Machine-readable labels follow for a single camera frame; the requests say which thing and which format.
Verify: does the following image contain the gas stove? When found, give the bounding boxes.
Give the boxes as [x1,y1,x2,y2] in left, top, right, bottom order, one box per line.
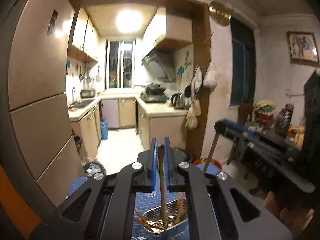
[140,92,168,103]

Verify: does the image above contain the dark wooden side table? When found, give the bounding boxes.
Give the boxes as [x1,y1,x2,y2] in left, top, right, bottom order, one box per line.
[244,122,301,157]

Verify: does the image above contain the black wok on stove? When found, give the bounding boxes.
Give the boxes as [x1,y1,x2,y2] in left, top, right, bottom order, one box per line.
[138,84,165,95]

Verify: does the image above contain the blue water bottle on floor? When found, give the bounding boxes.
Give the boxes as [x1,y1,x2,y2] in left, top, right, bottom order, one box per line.
[100,118,108,140]

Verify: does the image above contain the orange wooden cabinet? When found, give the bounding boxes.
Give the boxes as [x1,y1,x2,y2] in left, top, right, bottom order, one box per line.
[1,167,42,239]

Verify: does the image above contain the grey three-door refrigerator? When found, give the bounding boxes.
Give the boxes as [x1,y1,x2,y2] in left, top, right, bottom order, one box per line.
[1,0,84,217]

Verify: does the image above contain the framed elephant picture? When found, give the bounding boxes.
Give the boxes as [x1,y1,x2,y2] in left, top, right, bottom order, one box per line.
[286,31,319,67]

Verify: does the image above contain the electric kettle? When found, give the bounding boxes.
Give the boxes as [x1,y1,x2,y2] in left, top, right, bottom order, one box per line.
[171,93,185,109]

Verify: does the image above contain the round gold wall clock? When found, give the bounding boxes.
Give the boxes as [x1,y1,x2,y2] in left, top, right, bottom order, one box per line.
[208,1,232,27]

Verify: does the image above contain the kitchen window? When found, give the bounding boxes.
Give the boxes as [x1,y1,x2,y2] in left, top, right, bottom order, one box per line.
[105,40,136,89]

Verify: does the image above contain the wooden chopstick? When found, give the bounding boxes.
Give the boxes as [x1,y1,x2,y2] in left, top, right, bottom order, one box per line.
[179,199,187,219]
[175,198,183,224]
[135,207,152,232]
[133,218,164,231]
[203,132,220,173]
[158,145,167,230]

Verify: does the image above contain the white hanging plastic bag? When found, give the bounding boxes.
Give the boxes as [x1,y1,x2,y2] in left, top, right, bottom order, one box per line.
[203,62,217,89]

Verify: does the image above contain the dark wooden chair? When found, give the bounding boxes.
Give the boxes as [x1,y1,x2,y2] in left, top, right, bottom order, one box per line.
[226,102,253,165]

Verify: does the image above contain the toaster oven on counter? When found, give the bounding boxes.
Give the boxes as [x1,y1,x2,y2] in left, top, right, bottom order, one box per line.
[80,89,96,99]

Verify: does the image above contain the blue grid star tablecloth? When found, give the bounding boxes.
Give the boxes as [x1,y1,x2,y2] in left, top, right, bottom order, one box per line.
[66,164,221,239]

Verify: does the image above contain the teal perforated utensil holder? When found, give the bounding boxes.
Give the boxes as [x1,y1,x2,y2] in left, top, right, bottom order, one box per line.
[143,198,188,239]

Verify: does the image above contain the person's right hand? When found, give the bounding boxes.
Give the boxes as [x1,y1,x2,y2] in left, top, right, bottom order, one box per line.
[264,191,314,232]

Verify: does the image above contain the range hood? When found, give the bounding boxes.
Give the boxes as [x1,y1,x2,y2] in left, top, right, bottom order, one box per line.
[142,49,176,82]

